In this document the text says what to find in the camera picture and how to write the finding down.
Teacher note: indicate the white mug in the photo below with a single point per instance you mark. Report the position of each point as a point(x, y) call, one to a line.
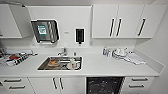
point(73, 64)

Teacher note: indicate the chrome faucet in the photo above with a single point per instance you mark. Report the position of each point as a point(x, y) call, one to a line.
point(62, 51)

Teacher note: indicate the brown bowl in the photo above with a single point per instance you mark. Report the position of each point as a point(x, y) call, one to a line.
point(52, 62)

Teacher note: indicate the stack of white plates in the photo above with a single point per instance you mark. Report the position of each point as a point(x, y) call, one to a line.
point(120, 55)

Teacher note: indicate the small grey dish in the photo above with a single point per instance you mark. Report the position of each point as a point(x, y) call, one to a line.
point(32, 53)

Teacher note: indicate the white wall cabinet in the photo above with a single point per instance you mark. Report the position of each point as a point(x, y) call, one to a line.
point(11, 20)

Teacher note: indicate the stainless steel dishwasher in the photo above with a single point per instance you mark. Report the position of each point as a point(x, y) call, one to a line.
point(105, 78)

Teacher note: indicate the white wall cabinet door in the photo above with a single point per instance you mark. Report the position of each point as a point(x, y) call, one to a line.
point(103, 20)
point(128, 20)
point(151, 20)

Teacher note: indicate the stainless steel sink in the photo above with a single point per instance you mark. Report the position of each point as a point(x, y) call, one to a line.
point(45, 66)

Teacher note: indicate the white base cabinet door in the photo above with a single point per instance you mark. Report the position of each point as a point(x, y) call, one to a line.
point(41, 86)
point(73, 86)

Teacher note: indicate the dish soap bottle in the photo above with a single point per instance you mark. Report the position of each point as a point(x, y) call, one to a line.
point(105, 51)

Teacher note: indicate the small chrome sink pump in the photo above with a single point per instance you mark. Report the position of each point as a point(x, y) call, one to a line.
point(75, 53)

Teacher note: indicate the small white bottle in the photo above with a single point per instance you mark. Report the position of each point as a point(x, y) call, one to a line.
point(109, 53)

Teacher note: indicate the small grey wall label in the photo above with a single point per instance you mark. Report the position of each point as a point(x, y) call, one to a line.
point(66, 32)

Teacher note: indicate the white dish rack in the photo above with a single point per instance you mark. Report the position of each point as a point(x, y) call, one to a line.
point(16, 61)

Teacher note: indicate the steel paper towel dispenser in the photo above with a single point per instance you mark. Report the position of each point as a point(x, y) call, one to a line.
point(45, 31)

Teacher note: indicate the red plastic container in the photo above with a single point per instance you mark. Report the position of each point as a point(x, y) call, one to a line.
point(13, 57)

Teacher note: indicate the white towel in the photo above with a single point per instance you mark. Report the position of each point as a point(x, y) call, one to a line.
point(136, 60)

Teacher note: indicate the black wall soap dispenser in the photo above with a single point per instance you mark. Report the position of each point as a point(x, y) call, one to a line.
point(79, 35)

